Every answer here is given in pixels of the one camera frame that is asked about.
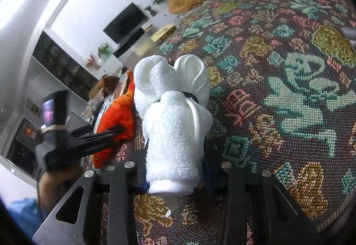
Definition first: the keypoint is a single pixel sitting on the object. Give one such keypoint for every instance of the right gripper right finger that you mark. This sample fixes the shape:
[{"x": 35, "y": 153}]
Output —
[{"x": 277, "y": 218}]

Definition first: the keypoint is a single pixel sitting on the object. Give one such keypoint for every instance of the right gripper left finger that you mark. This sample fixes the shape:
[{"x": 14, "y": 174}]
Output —
[{"x": 76, "y": 219}]

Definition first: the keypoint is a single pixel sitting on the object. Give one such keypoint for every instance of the orange fish plush toy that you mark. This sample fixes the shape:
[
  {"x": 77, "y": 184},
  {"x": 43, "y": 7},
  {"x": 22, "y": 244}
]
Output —
[{"x": 119, "y": 115}]

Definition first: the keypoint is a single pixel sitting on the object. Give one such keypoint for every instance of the white towel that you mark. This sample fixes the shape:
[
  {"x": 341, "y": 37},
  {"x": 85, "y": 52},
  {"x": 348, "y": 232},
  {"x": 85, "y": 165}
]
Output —
[{"x": 172, "y": 103}]

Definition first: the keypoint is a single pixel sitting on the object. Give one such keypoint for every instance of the person's left hand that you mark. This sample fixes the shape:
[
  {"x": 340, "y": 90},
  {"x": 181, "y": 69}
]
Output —
[{"x": 51, "y": 190}]

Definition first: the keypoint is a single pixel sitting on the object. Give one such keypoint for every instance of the brown knit cloth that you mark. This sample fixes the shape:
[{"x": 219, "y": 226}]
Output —
[{"x": 107, "y": 85}]

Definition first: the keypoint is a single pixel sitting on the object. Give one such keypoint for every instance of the dark glass display cabinet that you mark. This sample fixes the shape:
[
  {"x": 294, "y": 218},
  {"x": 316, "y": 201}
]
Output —
[{"x": 64, "y": 67}]

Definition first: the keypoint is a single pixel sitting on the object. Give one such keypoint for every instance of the red flower vase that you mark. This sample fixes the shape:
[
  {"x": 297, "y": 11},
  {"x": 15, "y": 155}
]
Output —
[{"x": 90, "y": 61}]

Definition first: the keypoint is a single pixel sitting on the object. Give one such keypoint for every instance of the green potted plant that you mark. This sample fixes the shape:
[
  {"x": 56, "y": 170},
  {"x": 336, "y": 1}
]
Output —
[{"x": 104, "y": 51}]

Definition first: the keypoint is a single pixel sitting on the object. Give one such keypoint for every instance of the black flat television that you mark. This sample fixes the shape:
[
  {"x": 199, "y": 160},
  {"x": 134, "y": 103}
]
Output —
[{"x": 124, "y": 25}]

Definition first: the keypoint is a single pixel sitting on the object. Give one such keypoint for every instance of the yellow flat box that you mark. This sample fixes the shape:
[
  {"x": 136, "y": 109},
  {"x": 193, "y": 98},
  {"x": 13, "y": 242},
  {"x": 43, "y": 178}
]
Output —
[{"x": 163, "y": 33}]

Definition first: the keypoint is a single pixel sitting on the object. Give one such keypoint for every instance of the patterned woven tablecloth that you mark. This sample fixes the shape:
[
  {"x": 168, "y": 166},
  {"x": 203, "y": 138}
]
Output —
[{"x": 282, "y": 98}]

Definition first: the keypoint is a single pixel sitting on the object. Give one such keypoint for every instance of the small dark potted plant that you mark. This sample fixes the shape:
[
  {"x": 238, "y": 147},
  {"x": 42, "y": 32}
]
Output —
[{"x": 150, "y": 10}]

